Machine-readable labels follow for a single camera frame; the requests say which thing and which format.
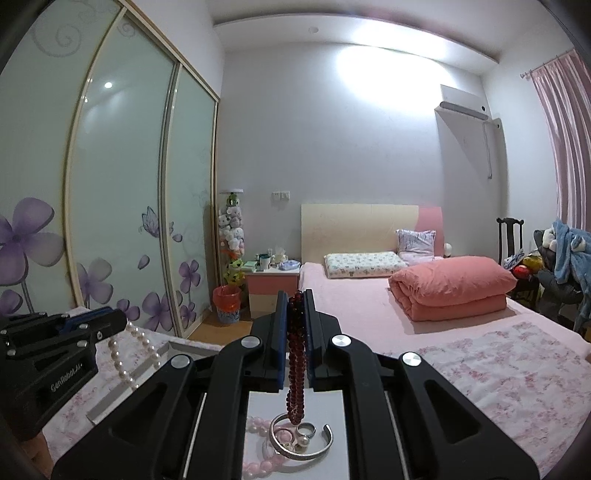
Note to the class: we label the glass wardrobe with purple flowers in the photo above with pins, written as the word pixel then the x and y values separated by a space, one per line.
pixel 115 184

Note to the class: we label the curtain rod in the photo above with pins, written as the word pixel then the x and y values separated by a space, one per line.
pixel 549 62

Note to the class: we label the red ball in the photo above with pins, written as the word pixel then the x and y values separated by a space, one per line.
pixel 522 272

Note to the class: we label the silver bangle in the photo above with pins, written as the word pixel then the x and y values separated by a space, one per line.
pixel 300 456

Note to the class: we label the pink floral blanket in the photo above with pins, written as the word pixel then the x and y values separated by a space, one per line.
pixel 485 369

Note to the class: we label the white pipe cover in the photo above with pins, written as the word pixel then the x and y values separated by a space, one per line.
pixel 493 147

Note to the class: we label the white air conditioner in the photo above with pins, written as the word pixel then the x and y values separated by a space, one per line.
pixel 461 104

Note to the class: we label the pink bed with headboard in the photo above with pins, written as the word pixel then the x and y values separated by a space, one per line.
pixel 351 300

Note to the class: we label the grey jewelry tray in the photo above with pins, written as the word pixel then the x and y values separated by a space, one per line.
pixel 323 406

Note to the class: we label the pink curtain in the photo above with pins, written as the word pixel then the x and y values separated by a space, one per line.
pixel 568 138

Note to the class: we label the wall outlet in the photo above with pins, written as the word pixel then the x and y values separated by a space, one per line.
pixel 281 194

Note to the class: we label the purple patterned pillow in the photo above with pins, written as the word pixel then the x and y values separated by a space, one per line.
pixel 415 244

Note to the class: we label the red trash bin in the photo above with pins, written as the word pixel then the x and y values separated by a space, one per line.
pixel 227 304

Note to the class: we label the person's left forearm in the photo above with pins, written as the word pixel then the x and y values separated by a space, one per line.
pixel 39 450

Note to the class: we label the white mug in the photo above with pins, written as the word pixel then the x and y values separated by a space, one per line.
pixel 265 263

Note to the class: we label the dark wooden chair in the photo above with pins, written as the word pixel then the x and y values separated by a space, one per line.
pixel 508 240

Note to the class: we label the small pearl earring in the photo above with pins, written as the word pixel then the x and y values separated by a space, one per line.
pixel 303 444
pixel 287 446

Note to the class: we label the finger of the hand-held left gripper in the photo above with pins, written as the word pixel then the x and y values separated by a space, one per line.
pixel 92 318

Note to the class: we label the blue fleece garment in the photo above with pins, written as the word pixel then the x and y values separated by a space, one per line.
pixel 570 249

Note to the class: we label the white floral pillow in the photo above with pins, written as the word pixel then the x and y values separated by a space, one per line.
pixel 364 265

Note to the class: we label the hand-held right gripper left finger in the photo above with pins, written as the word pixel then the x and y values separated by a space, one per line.
pixel 281 332

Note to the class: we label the folded pink quilt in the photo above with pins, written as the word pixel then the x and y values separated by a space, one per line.
pixel 452 286

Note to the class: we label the pink and cream nightstand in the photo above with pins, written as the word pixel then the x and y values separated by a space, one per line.
pixel 272 290

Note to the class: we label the column of plush toys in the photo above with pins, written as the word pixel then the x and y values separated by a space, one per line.
pixel 232 230

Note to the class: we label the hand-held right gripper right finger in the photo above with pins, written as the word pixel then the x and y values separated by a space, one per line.
pixel 314 341

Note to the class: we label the blue cloth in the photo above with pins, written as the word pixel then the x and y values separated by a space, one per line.
pixel 290 265

